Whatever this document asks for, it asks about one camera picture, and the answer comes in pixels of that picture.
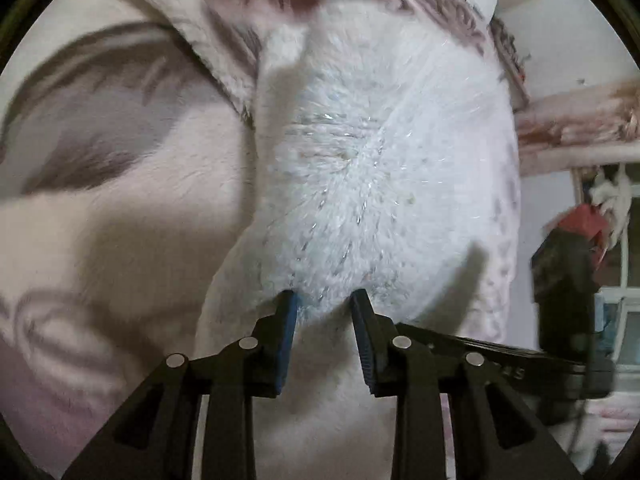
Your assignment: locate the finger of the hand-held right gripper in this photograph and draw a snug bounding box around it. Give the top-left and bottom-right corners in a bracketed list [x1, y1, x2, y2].
[397, 323, 546, 362]

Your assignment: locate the white fuzzy jacket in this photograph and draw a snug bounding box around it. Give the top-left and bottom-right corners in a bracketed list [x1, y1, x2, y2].
[192, 0, 525, 480]

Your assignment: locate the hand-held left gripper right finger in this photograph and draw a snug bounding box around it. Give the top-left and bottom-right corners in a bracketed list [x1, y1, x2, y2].
[349, 289, 583, 480]

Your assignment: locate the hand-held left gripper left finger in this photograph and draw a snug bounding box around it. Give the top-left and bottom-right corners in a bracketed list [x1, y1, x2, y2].
[62, 289, 302, 480]

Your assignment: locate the pink floral curtain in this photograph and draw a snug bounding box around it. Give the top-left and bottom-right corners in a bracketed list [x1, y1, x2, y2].
[512, 77, 640, 178]

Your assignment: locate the red garment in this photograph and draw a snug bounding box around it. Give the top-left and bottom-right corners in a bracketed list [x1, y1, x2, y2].
[559, 204, 610, 251]

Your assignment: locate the floral plush blanket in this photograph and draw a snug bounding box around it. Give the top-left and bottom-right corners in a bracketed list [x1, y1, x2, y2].
[0, 0, 531, 480]

